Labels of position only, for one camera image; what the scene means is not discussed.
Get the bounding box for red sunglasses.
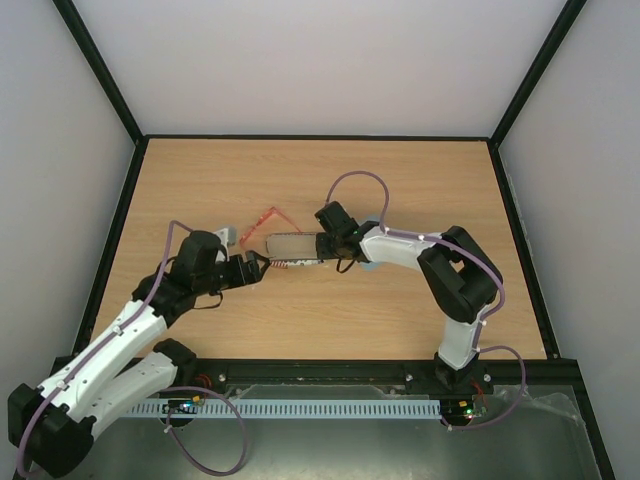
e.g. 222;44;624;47
238;206;302;249

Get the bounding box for flag pattern glasses case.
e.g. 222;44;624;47
265;232;323;269

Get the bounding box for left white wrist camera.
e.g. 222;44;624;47
214;226;238;248

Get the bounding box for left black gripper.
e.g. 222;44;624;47
195;250;271;296

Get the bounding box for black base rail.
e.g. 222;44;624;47
175;359;494;398

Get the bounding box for light blue slotted cable duct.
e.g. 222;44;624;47
124;399;441;420

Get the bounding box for light blue cleaning cloth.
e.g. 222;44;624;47
358;215;382;272

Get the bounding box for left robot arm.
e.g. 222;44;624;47
8;228;270;479

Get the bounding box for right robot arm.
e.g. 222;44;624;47
315;201;504;392

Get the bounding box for black aluminium frame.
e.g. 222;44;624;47
9;0;617;480

